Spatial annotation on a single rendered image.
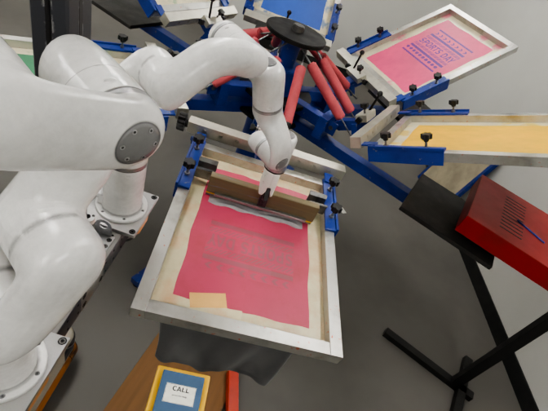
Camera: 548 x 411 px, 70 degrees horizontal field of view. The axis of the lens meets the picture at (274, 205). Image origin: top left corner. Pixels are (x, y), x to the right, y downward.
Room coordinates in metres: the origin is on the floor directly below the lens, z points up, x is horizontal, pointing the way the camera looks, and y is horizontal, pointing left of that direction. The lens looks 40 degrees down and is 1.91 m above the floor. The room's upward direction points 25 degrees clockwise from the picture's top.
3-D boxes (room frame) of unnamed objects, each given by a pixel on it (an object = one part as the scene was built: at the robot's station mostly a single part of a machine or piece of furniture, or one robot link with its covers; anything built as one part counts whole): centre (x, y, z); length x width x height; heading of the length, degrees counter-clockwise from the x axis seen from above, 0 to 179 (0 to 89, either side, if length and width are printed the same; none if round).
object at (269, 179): (1.09, 0.05, 1.12); 0.10 x 0.08 x 0.11; 13
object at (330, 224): (1.25, -0.20, 0.97); 0.30 x 0.05 x 0.07; 13
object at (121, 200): (0.67, 0.37, 1.21); 0.16 x 0.13 x 0.15; 97
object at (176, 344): (0.67, -0.04, 0.74); 0.45 x 0.03 x 0.43; 103
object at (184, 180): (1.13, 0.35, 0.97); 0.30 x 0.05 x 0.07; 13
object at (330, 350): (0.95, 0.02, 0.97); 0.79 x 0.58 x 0.04; 13
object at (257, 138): (1.06, 0.08, 1.24); 0.15 x 0.10 x 0.11; 145
